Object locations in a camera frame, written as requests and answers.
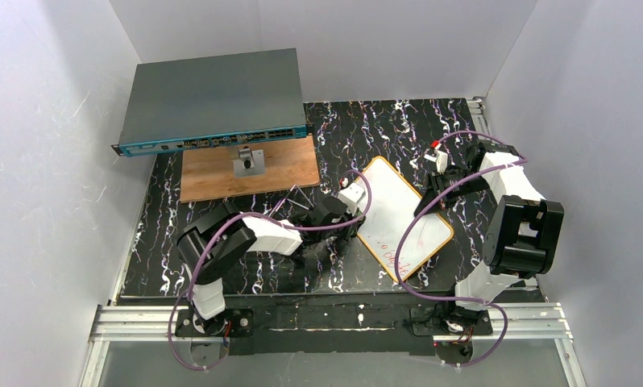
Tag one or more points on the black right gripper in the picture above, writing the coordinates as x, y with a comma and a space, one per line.
438, 182

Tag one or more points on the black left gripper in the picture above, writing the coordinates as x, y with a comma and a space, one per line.
341, 208

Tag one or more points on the yellow-framed whiteboard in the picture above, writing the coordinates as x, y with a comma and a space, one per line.
391, 211

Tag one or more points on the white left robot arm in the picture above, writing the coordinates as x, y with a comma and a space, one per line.
210, 246

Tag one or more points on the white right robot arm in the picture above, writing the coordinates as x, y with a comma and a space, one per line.
521, 238

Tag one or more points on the grey metal stand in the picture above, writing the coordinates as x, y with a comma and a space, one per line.
249, 163

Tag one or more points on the wooden board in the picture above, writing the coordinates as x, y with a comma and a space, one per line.
233, 171

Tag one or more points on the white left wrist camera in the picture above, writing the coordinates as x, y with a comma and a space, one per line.
351, 194

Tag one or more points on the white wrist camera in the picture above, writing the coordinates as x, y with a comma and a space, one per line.
438, 156
351, 194

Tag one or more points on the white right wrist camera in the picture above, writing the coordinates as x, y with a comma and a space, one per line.
438, 156

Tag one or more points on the grey network switch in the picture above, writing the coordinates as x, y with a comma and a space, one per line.
213, 101

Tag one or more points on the aluminium frame rail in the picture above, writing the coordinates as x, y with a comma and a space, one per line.
129, 338

